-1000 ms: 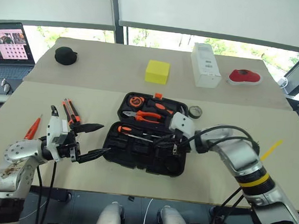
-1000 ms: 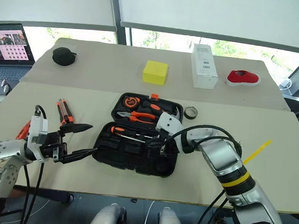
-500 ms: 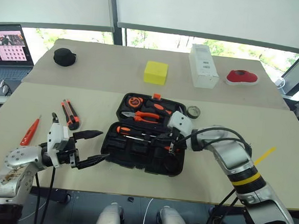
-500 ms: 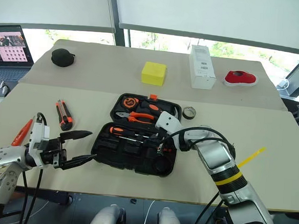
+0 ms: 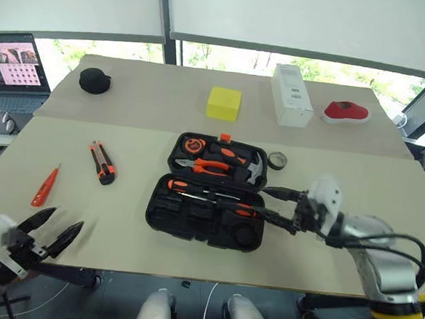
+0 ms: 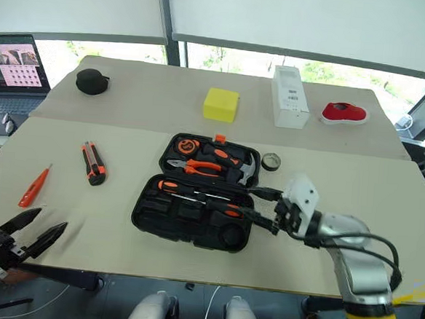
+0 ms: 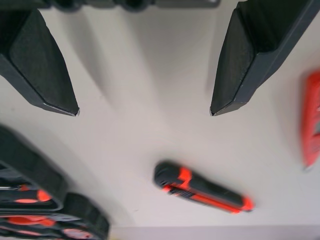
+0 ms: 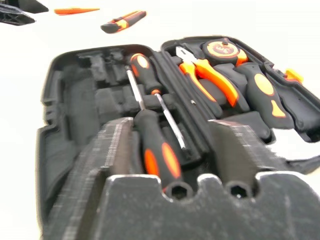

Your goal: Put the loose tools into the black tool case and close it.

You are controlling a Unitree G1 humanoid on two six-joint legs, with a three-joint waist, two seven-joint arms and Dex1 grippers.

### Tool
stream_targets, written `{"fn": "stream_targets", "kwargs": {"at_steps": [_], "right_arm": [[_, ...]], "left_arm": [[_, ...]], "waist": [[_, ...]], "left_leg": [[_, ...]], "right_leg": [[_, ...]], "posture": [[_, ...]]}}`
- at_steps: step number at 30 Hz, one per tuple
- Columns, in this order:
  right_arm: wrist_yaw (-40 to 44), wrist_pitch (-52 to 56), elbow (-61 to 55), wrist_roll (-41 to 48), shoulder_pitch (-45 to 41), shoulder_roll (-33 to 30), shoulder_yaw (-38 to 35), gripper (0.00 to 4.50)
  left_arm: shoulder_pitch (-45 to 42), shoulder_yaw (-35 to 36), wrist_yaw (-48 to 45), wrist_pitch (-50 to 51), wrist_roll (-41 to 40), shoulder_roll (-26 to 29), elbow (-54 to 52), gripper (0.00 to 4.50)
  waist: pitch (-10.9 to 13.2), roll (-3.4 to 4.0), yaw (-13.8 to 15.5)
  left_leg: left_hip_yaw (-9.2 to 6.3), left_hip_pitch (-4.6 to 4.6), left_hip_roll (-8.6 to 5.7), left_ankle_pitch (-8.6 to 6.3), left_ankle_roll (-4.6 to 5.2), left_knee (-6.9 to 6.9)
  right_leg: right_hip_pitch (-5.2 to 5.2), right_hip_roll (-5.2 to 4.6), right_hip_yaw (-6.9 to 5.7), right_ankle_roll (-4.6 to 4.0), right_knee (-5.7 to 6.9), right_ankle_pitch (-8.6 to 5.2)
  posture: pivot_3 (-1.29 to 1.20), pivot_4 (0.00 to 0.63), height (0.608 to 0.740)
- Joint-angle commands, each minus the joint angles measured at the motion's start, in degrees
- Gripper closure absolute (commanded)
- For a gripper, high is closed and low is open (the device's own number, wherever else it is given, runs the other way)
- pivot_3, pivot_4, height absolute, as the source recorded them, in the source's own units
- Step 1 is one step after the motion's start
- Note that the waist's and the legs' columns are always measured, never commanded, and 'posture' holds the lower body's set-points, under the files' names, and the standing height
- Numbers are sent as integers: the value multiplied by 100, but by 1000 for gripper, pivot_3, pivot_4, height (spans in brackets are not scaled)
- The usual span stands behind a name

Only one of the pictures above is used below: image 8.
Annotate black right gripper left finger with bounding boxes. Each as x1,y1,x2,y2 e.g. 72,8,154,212
42,116,135,240

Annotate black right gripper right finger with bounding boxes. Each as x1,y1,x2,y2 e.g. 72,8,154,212
208,119,320,186

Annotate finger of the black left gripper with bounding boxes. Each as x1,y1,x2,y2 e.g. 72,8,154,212
13,0,50,14
0,4,36,27

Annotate orange tester pen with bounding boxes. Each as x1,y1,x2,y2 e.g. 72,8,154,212
53,7,101,16

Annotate black orange utility knife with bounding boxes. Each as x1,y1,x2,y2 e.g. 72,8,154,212
100,10,147,35

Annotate black orange tape measure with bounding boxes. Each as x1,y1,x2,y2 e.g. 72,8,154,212
201,38,248,67

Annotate black orange handled screwdriver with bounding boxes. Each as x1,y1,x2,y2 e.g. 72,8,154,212
124,65,185,192
129,52,189,151

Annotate black orange hammer handle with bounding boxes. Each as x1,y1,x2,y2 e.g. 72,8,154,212
234,61,295,130

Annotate orange handled pliers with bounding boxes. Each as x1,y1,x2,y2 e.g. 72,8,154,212
174,45,240,108

